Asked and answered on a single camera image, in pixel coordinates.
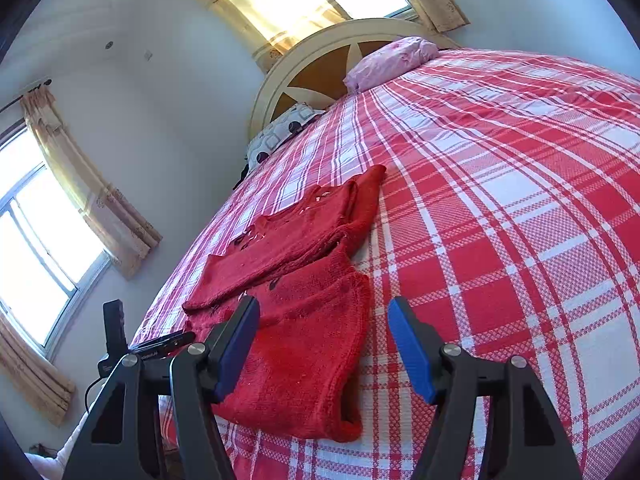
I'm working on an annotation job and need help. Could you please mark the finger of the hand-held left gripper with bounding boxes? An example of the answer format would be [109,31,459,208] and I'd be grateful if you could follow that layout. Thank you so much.
[129,331,196,353]

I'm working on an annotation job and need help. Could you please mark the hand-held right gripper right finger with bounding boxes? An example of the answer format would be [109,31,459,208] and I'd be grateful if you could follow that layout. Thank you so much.
[387,296,583,480]

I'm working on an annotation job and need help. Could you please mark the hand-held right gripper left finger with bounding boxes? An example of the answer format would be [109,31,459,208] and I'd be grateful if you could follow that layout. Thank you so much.
[76,295,261,480]

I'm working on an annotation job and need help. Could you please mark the red knitted sweater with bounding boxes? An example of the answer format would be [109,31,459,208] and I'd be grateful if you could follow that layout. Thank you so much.
[182,164,387,443]

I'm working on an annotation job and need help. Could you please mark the red plaid bed sheet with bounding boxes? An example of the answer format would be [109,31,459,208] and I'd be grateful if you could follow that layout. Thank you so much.
[127,47,640,480]

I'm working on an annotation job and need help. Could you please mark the white dotted pillow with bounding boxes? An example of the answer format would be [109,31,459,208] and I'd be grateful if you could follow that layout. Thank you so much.
[247,102,326,177]

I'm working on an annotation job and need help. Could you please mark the black curtain rod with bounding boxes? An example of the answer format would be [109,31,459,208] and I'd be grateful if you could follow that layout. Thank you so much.
[0,79,53,111]

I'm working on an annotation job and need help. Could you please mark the cream wooden headboard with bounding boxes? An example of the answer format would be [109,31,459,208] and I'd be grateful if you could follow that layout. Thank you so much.
[248,17,461,143]

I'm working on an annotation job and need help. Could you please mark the pink pillow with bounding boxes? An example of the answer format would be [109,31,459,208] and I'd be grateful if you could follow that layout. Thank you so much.
[344,36,442,93]

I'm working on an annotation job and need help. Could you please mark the black cable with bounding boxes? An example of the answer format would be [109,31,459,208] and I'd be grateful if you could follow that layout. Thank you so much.
[84,375,108,413]

